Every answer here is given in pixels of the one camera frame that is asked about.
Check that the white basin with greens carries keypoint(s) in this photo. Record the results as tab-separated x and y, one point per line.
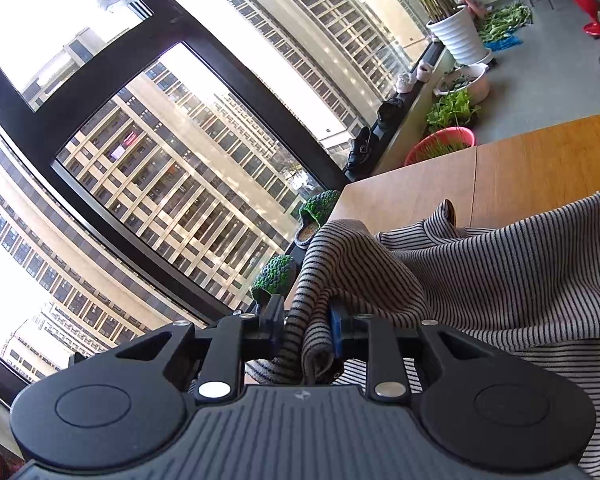
471	78

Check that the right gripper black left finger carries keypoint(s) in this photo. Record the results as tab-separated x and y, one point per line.
123	406

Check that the grey striped sweater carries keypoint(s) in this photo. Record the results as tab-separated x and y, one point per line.
531	289

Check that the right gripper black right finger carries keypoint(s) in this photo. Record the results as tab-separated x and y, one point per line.
481	405

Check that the black shoe on sill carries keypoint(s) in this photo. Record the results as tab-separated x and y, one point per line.
361	156

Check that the green vegetables on floor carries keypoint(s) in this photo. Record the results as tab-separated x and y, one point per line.
503	22

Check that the red plastic basin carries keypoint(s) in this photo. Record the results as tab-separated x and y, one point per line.
439	143

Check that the green knitted slipper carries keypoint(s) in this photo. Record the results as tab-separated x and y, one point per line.
313	215
276	278

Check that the white ribbed plant pot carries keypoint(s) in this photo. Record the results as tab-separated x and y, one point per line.
459	35

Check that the near green knitted slipper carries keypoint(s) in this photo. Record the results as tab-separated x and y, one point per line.
276	278

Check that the far green knitted slipper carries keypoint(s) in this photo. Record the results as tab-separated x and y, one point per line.
313	215

